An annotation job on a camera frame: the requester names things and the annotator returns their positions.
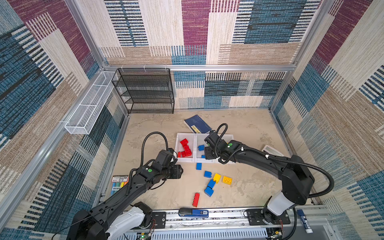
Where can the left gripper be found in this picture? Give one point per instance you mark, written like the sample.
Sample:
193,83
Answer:
177,171

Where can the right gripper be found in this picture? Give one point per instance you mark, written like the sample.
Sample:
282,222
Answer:
208,155

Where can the long red lego brick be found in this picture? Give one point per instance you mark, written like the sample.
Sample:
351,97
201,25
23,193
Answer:
185,154

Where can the small red lego brick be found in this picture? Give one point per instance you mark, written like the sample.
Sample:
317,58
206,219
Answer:
186,148

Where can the red lego brick top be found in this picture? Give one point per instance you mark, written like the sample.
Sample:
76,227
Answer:
184,142

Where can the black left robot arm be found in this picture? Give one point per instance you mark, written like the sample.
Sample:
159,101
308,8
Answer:
95,224

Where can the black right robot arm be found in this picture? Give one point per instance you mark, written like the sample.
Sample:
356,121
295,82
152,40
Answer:
295,175

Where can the white three-compartment bin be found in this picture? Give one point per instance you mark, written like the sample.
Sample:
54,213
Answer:
194,140

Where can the blue notebook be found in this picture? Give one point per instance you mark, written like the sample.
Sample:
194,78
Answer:
197,125

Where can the blue lego brick centre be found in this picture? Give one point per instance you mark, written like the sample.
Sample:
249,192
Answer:
208,174

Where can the yellow lego brick slanted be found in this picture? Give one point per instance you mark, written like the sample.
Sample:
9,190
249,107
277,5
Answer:
217,178

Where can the yellow lego open underside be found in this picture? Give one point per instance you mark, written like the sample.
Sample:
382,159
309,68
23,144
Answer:
227,180

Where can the blue lego brick lower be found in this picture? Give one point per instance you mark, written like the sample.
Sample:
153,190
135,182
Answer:
211,184

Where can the blue lego brick bottom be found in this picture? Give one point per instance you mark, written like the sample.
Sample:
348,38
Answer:
209,191

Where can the red stepped lego brick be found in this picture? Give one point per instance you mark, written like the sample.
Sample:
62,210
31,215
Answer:
196,200

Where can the blue stapler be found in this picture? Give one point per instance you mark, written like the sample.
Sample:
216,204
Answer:
193,213

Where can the pink calculator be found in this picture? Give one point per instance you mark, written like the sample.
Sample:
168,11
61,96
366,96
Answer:
272,151

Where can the white glue stick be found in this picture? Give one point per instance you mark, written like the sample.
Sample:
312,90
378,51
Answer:
305,221

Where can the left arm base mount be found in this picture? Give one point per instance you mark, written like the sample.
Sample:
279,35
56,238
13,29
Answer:
155,220

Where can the aluminium rail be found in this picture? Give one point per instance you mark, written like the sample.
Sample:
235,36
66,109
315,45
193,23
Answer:
235,218

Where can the black wire shelf rack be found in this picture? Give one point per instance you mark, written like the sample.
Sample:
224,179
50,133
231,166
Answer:
145,91

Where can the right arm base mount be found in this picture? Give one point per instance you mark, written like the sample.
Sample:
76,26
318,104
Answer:
261,217

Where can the white wire mesh basket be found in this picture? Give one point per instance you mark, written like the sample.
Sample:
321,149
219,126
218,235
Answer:
87,112

